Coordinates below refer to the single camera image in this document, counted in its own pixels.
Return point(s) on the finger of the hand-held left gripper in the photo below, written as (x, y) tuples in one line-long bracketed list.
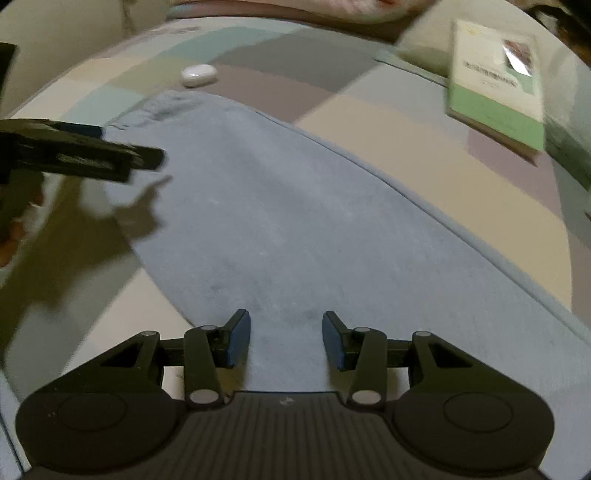
[(92, 157), (69, 129)]

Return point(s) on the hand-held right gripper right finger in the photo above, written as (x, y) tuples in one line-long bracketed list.
[(333, 339)]

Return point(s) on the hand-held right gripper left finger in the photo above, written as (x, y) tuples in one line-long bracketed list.
[(238, 337)]

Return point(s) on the light blue sweatpants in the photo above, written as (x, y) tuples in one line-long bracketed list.
[(300, 230)]

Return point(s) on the person's left hand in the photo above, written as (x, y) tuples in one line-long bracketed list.
[(14, 221)]

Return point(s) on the white earbud case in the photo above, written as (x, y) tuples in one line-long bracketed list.
[(198, 75)]

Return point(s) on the bed with patchwork sheet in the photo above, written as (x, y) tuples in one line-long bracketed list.
[(392, 124)]

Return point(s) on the pink folded quilt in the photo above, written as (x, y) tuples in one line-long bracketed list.
[(300, 9)]

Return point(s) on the green and white book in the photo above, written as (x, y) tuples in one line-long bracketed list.
[(494, 83)]

